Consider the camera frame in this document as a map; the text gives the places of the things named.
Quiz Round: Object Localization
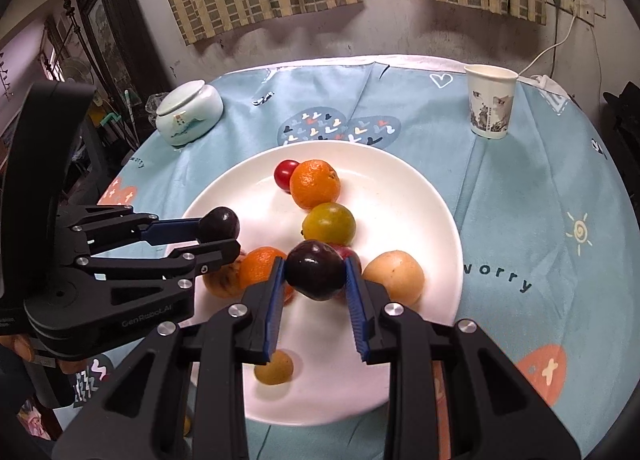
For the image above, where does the tan apricot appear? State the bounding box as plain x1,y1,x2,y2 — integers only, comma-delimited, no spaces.
362,250,426,306

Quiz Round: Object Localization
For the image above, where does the dark purple plum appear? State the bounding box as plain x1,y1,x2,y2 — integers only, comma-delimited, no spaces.
285,240,347,302
196,206,241,244

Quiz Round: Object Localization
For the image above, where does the dark red plum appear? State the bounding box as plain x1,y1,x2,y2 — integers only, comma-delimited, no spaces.
327,243,363,301

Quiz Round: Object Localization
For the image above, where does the white power cable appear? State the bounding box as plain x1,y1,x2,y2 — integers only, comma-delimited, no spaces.
517,10,577,78

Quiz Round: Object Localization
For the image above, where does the pale green lidded ceramic jar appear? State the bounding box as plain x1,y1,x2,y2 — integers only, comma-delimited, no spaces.
155,80,224,147

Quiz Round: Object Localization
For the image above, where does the small yellow longan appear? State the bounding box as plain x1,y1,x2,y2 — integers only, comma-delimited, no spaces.
253,349,295,386

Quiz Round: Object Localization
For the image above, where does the person's left hand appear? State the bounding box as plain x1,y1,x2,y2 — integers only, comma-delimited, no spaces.
0,333,36,363

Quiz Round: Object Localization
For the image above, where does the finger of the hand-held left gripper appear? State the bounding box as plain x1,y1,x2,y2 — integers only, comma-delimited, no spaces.
74,238,242,287
64,204,202,255

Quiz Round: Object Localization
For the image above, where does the small orange tangerine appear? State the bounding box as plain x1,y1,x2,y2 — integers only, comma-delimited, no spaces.
238,246,296,306

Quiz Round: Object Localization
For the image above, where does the tan striped apple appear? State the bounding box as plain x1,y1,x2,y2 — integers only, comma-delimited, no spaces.
202,250,247,299

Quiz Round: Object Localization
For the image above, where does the large orange mandarin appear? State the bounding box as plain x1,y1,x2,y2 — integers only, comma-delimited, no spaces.
290,159,341,211

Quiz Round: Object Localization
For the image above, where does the standing fan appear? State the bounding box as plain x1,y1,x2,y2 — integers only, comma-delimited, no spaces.
60,58,93,91

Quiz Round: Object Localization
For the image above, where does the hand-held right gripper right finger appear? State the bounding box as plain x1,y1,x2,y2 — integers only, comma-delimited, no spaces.
344,256,583,460

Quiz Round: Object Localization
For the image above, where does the printed paper cup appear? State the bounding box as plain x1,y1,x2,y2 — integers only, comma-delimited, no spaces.
464,64,519,140

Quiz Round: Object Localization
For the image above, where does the red cherry tomato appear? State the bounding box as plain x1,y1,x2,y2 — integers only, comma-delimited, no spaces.
274,159,301,191

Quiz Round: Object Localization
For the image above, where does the yellow green tangerine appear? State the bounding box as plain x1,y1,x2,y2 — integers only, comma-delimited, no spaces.
301,202,357,246

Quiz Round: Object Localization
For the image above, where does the white round plate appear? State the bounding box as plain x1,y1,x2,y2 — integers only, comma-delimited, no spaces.
179,141,463,427

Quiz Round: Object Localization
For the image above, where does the dark wooden framed painting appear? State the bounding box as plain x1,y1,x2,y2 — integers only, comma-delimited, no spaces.
75,0,171,106

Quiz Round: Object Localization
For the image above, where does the clear plastic bag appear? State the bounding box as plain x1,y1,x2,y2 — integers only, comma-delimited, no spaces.
145,93,166,128

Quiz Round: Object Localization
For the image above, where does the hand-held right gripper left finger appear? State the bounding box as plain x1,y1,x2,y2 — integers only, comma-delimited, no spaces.
52,256,286,460

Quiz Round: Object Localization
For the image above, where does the white wall socket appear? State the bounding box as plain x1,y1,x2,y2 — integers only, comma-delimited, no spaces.
547,0,596,25

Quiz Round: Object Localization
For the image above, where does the white power strip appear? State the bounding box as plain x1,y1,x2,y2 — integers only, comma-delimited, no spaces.
520,74,568,102

